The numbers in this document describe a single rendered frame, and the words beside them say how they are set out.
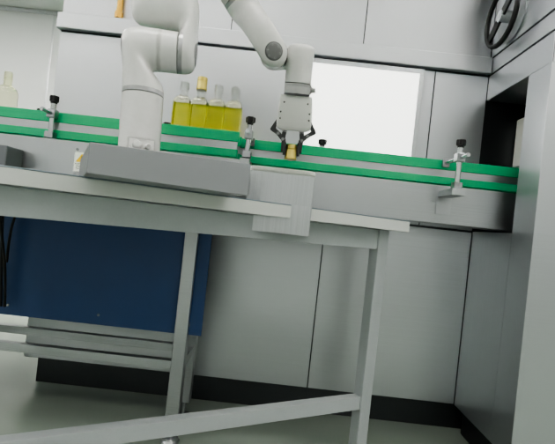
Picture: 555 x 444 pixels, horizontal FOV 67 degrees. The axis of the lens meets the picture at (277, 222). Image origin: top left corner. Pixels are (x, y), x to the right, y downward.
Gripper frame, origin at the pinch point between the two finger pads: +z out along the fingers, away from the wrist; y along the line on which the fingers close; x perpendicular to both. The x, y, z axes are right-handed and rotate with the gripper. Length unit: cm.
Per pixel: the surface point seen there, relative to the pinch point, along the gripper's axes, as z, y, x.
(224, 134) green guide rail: -1.9, 20.8, -5.1
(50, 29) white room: -73, 266, -362
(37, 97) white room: 0, 273, -343
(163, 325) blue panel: 56, 34, 10
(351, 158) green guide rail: 2.3, -20.4, -13.4
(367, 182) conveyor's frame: 9.3, -25.9, -9.6
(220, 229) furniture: 19.4, 16.0, 25.4
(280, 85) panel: -19.6, 5.5, -36.4
